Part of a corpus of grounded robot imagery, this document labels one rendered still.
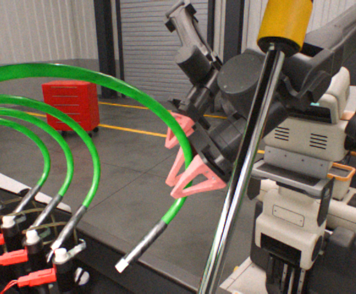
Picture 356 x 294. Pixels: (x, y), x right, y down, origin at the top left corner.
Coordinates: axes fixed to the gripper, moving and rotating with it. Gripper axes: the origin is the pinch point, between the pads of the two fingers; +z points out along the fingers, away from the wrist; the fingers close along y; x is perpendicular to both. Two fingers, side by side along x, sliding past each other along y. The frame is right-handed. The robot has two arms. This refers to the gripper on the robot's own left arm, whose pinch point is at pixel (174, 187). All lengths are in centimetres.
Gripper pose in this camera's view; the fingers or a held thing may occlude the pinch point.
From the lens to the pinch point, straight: 45.3
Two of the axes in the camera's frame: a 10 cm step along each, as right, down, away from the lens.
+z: -7.5, 6.4, 1.7
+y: 2.9, 5.4, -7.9
